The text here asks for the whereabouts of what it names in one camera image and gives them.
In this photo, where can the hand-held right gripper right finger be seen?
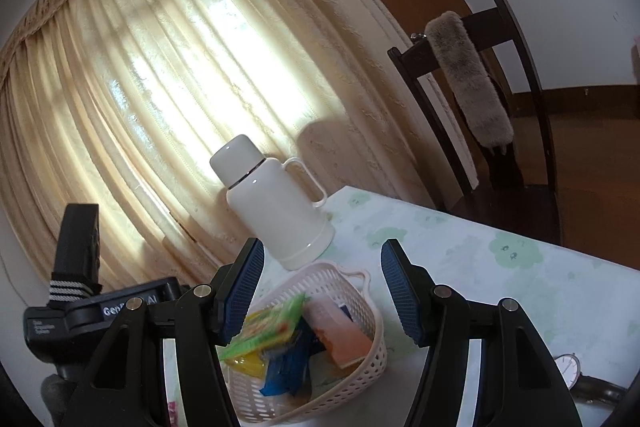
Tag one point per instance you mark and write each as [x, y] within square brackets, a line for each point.
[400, 297]

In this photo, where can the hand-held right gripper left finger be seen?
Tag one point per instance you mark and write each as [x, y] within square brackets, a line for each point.
[245, 297]

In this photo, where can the green snack packet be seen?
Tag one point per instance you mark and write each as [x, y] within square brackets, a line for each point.
[265, 324]

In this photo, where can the yellow snack packet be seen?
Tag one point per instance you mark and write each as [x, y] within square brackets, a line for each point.
[245, 364]

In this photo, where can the blue snack packet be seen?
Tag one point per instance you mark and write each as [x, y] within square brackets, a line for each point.
[287, 362]

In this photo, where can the pale pink plastic basket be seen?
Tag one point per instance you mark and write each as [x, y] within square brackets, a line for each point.
[350, 387]

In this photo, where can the person's left hand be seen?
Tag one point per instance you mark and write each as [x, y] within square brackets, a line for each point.
[54, 397]

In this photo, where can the orange box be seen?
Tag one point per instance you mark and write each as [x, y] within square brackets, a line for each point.
[340, 337]

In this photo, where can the white green patterned tablecloth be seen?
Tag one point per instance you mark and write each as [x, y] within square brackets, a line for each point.
[475, 257]

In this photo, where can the white thermos jug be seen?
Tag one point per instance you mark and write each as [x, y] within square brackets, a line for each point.
[280, 212]

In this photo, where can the pink snack packet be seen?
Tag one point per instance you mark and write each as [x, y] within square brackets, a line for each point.
[173, 414]

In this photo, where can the dark wooden chair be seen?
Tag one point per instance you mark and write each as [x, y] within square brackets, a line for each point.
[505, 212]

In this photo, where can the grey furry cloth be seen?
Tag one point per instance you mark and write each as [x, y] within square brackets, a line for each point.
[470, 77]

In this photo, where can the cream curtain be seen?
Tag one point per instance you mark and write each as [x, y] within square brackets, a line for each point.
[175, 57]

